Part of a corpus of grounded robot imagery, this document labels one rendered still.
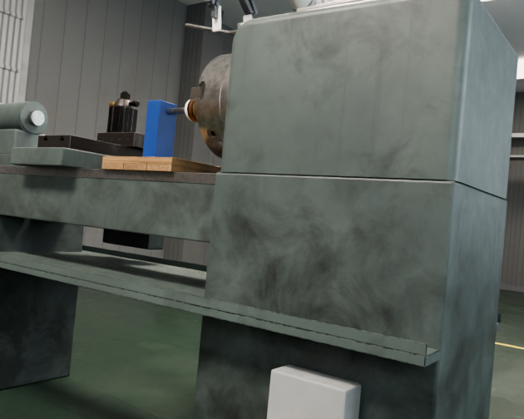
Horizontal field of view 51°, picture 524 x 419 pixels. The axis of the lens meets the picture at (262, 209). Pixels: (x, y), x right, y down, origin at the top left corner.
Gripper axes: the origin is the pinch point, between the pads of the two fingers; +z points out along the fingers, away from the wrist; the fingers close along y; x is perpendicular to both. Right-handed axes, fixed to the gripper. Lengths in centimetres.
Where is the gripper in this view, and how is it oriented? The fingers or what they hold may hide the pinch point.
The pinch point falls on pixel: (232, 31)
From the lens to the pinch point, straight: 172.9
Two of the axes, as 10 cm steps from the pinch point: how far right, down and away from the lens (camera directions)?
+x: 7.7, 0.7, -6.3
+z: 0.0, 9.9, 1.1
